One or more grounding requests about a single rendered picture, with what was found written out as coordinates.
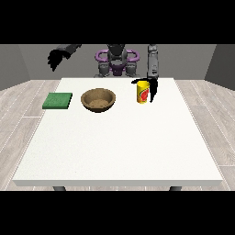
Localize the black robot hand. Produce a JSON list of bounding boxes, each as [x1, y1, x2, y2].
[[130, 76, 159, 104], [47, 49, 71, 73]]

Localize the yellow cup with melon print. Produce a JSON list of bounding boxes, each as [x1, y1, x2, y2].
[[136, 80, 151, 105]]

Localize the green square pad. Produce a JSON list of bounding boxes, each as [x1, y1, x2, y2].
[[41, 92, 73, 110]]

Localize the brown wooden bowl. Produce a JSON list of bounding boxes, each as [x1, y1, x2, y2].
[[80, 87, 117, 113]]

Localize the grey robot trunk purple rings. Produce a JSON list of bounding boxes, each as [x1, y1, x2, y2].
[[94, 44, 141, 79]]

